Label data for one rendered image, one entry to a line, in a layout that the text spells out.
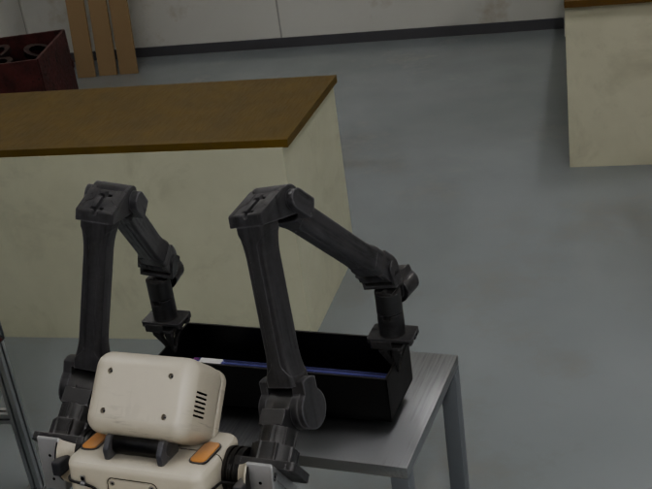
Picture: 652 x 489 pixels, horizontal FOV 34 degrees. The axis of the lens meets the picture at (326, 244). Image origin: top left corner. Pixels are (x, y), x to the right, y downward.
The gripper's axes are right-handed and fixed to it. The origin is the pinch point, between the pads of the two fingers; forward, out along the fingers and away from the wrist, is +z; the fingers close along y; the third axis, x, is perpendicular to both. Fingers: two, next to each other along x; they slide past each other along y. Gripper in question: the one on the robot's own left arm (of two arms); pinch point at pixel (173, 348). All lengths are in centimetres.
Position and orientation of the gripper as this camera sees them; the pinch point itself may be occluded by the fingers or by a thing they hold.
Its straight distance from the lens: 258.3
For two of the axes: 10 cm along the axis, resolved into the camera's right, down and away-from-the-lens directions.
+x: -3.4, 4.5, -8.3
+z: 1.3, 8.9, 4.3
